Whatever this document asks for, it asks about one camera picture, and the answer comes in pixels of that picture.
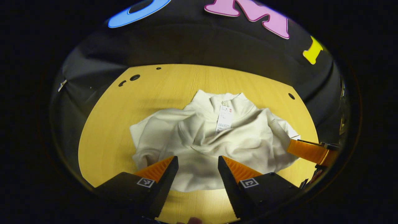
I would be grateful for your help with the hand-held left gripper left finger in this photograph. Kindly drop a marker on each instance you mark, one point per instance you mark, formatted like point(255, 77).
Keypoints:
point(164, 183)

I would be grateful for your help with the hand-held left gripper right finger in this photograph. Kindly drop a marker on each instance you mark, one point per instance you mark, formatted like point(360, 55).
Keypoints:
point(230, 183)

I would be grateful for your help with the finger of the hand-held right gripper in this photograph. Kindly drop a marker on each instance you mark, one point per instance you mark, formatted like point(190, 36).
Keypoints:
point(306, 151)

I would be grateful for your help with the white knit sweater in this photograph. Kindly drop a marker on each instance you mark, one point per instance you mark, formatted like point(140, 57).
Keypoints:
point(186, 146)

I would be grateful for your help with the white paper garment tag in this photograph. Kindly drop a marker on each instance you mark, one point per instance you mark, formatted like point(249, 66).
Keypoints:
point(224, 119)

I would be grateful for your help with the black backdrop cloth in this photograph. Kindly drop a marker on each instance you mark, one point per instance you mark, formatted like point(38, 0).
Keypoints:
point(186, 46)

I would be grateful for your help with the white cloth clip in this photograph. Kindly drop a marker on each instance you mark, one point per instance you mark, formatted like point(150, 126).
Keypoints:
point(62, 85)

